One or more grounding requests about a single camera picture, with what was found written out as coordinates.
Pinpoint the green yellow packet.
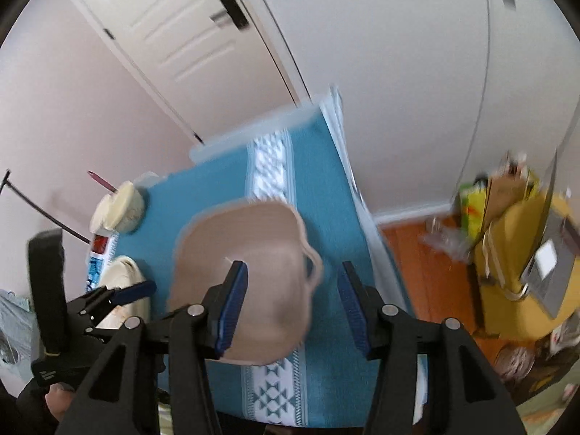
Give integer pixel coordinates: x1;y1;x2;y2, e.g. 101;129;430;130
460;181;488;241

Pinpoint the light blue cloth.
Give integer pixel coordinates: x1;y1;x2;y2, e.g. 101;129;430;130
0;290;37;368

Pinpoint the patterned cream plate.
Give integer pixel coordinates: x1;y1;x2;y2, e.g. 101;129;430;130
96;256;152;331

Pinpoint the white panelled door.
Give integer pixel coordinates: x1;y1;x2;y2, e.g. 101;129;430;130
63;0;313;146

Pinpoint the light green mat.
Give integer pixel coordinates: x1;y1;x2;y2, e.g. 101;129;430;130
517;383;576;435

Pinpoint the yellow bag with cardboard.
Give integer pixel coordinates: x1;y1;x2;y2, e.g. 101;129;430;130
471;190;580;340

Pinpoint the teal patterned tablecloth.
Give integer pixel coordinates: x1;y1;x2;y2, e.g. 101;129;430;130
84;113;429;429

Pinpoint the white wardrobe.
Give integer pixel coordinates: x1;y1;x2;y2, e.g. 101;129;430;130
245;0;580;218

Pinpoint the clear plastic wrap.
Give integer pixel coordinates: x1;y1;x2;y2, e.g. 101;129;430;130
421;217;476;264

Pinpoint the cream bowl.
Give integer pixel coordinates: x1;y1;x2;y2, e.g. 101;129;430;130
91;181;137;234

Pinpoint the round patterned container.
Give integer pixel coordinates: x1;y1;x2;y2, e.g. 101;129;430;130
495;344;538;382

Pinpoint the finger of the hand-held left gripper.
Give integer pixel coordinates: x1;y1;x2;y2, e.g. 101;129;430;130
85;325;121;344
68;281;157;327

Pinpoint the grey flat box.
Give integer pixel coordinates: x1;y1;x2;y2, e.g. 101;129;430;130
521;211;580;318

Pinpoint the brown cardboard sheet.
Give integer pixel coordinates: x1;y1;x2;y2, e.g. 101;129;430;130
482;154;540;236

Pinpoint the person's left hand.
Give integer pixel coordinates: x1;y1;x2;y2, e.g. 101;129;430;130
45;383;75;423

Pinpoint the person's left forearm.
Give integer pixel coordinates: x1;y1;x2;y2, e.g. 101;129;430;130
16;378;59;435

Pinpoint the white bowl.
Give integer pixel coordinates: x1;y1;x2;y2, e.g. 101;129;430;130
109;183;148;236

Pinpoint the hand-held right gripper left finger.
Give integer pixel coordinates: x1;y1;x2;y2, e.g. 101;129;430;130
54;260;249;435

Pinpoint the beige square baking dish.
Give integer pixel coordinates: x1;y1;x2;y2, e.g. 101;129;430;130
165;199;324;367

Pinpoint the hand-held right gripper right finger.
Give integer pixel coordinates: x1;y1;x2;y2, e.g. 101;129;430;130
337;261;529;435

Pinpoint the black door lock handle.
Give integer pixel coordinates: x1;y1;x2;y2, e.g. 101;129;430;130
211;0;250;30

